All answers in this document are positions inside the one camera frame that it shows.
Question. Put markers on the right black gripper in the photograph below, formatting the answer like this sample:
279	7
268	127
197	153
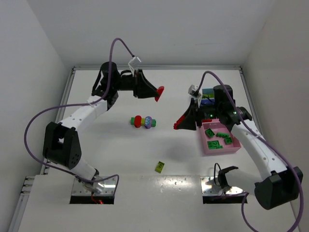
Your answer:
198	115

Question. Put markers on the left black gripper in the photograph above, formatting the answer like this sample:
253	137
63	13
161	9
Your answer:
137	83

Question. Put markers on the red round cap piece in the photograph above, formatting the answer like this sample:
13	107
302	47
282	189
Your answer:
159	93

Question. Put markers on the red round lego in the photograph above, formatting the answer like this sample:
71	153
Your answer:
137	121
183	123

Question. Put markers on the green lego plate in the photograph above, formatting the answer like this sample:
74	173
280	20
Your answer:
222	135

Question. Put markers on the green base plate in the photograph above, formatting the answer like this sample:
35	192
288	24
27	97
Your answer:
153	122

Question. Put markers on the large green plate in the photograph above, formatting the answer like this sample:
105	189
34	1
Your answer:
214	145

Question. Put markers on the yellow-green lego brick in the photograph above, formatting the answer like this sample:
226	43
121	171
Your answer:
159	167

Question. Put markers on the purple paw lego piece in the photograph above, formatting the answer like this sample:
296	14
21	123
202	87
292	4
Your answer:
148	122

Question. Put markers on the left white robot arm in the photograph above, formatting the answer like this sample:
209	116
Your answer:
61	142

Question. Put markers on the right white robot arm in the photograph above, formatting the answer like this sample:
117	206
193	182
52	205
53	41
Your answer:
278	183

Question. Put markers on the small pink container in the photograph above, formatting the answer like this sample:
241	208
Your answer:
204	121

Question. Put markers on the green square lego in bin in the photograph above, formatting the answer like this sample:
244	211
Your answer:
228	140

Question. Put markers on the large pink container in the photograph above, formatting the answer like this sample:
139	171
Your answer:
216	138

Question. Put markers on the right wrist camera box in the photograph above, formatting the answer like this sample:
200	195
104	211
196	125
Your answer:
195	93

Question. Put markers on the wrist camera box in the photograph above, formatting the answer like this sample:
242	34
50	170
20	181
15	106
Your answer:
195	93
134	63

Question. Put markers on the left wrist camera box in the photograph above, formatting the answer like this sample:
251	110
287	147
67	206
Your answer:
134	63

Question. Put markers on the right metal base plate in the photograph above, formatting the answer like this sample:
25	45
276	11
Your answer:
210	187

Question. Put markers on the metal base plate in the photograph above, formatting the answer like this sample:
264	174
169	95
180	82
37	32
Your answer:
210	187
104	188

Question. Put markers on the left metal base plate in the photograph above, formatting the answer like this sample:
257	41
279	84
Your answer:
104	188

